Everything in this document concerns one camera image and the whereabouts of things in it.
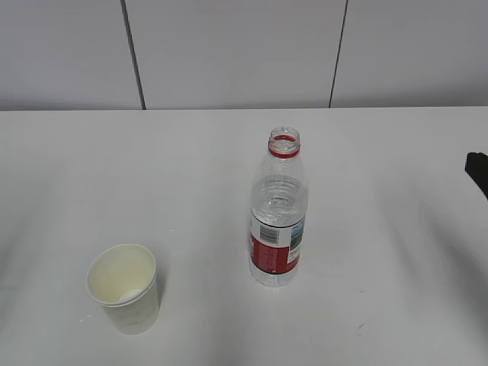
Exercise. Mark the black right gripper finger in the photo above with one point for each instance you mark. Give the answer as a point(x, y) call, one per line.
point(476, 166)

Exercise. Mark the clear plastic water bottle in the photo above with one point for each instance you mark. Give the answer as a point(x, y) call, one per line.
point(278, 208)

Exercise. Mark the white paper cup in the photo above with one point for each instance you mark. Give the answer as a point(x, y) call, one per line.
point(123, 282)

